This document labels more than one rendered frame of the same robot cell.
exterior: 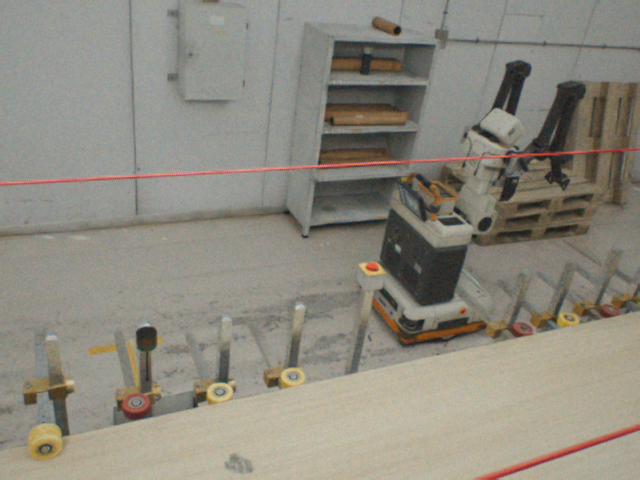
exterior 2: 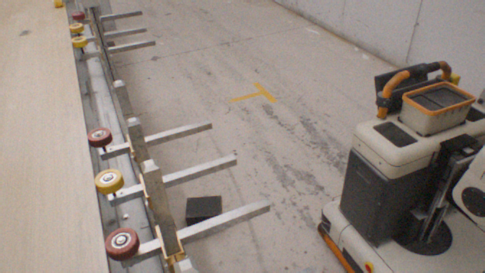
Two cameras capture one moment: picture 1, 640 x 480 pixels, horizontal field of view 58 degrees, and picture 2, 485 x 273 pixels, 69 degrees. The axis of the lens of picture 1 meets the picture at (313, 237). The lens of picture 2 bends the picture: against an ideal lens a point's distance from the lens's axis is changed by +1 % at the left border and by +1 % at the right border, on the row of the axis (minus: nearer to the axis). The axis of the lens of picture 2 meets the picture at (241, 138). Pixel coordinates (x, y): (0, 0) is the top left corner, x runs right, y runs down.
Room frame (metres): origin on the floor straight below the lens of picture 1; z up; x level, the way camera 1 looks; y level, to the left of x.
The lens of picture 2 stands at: (2.51, -1.85, 1.63)
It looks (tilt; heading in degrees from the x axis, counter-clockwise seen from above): 37 degrees down; 95
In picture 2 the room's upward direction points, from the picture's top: 3 degrees counter-clockwise
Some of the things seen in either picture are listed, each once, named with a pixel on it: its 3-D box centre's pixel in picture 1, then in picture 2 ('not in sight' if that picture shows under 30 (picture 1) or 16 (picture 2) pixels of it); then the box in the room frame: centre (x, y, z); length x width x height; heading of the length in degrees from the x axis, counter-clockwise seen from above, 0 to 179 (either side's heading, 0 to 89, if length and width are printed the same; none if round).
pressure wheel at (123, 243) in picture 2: (606, 318); (125, 252); (2.15, -1.33, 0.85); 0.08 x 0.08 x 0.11
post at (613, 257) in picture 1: (598, 292); (168, 234); (2.27, -1.31, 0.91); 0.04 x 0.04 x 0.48; 27
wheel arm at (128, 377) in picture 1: (127, 373); (110, 17); (1.43, 0.55, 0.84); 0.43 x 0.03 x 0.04; 27
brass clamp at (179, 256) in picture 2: (588, 307); (171, 247); (2.26, -1.29, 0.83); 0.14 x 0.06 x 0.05; 117
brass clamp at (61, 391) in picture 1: (49, 388); not in sight; (1.22, 0.71, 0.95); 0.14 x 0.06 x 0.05; 117
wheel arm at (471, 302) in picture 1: (486, 317); (158, 139); (2.10, -0.79, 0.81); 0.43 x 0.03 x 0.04; 27
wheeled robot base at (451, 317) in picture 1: (426, 294); (411, 245); (3.21, -0.78, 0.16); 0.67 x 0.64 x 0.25; 117
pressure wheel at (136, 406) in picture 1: (136, 414); (80, 21); (1.25, 0.46, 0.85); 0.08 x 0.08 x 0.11
